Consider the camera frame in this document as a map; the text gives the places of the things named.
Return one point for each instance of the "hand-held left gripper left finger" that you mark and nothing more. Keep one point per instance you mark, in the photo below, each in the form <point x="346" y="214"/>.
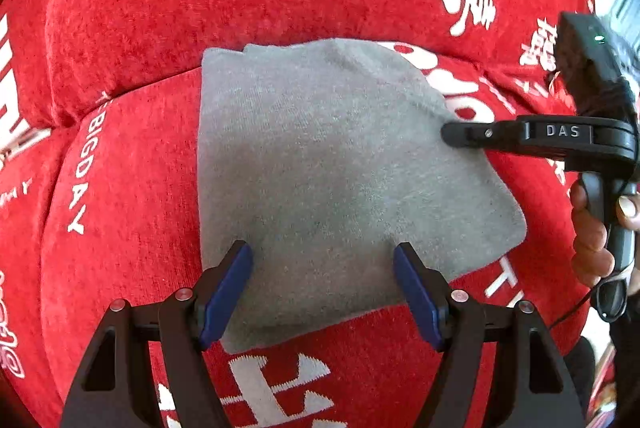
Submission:
<point x="225" y="295"/>

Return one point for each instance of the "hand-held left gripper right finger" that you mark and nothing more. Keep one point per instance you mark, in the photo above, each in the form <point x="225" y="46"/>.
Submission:
<point x="417" y="298"/>

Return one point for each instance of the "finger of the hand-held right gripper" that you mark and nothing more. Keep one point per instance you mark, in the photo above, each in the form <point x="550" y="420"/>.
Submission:
<point x="480" y="135"/>

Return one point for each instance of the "grey knit garment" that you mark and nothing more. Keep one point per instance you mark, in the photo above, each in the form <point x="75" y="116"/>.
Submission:
<point x="325" y="158"/>

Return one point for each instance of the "person's right hand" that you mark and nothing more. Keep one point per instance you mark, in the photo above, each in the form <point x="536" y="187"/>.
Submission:
<point x="590" y="243"/>

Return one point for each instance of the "red printed blanket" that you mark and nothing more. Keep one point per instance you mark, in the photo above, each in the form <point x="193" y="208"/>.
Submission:
<point x="150" y="8"/>

